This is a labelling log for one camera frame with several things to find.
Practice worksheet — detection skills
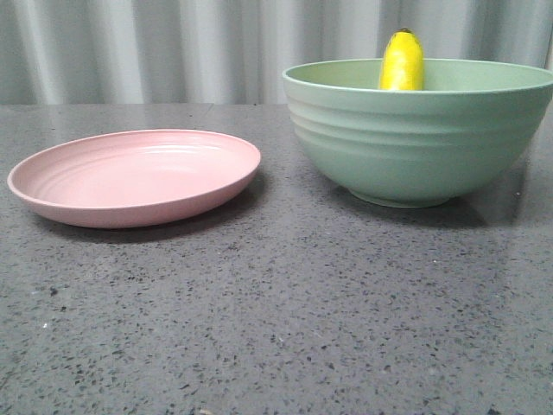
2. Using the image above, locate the yellow banana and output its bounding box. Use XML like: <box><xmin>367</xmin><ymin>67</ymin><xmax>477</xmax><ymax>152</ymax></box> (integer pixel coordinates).
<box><xmin>378</xmin><ymin>28</ymin><xmax>424</xmax><ymax>91</ymax></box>

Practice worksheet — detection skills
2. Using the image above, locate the white curtain backdrop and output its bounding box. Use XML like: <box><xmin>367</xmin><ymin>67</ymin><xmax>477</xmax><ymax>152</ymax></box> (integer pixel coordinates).
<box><xmin>1</xmin><ymin>1</ymin><xmax>552</xmax><ymax>105</ymax></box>

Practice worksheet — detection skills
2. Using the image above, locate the pink plate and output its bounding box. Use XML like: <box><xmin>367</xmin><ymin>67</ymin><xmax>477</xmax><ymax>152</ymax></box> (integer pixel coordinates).
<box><xmin>7</xmin><ymin>129</ymin><xmax>261</xmax><ymax>228</ymax></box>

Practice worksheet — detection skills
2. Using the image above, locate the green bowl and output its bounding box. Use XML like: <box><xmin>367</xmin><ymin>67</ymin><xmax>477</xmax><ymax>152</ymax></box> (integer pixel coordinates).
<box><xmin>283</xmin><ymin>59</ymin><xmax>552</xmax><ymax>208</ymax></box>

